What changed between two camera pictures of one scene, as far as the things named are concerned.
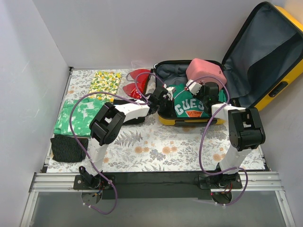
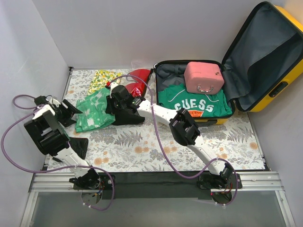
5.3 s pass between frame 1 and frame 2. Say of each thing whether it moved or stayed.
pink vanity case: stayed
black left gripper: moved
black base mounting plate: stayed
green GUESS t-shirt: stayed
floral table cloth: stayed
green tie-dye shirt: moved
